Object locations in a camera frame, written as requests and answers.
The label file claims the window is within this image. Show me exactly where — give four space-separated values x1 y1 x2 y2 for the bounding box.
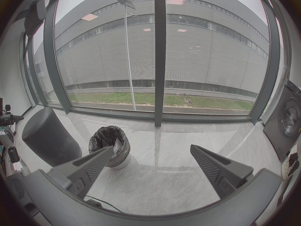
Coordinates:
20 0 291 127

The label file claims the dark grey round chair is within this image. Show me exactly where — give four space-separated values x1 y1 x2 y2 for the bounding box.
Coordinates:
22 107 82 167

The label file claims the black plastic bag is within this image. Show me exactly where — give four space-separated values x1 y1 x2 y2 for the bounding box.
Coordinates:
88 125 131 168

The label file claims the dark grey washing machine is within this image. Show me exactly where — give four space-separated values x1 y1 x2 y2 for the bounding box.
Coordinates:
263 80 301 160

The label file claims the black garment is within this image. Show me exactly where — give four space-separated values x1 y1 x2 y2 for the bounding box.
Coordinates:
288 152 299 174

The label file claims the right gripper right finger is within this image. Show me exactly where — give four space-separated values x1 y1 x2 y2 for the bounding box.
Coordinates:
190 144 254 200

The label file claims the crumpled white paper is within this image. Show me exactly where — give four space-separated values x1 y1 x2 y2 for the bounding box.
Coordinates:
112 137 123 159

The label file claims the white round basket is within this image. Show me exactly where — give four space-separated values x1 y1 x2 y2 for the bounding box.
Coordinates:
281 147 301 181

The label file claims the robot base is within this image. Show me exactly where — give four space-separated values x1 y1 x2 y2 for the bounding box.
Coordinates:
0 131 41 219

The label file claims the white trash bin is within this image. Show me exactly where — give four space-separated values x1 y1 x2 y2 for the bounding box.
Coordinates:
109 153 131 170

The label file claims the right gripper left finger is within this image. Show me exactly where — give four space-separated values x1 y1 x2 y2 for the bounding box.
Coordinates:
48 146 115 200

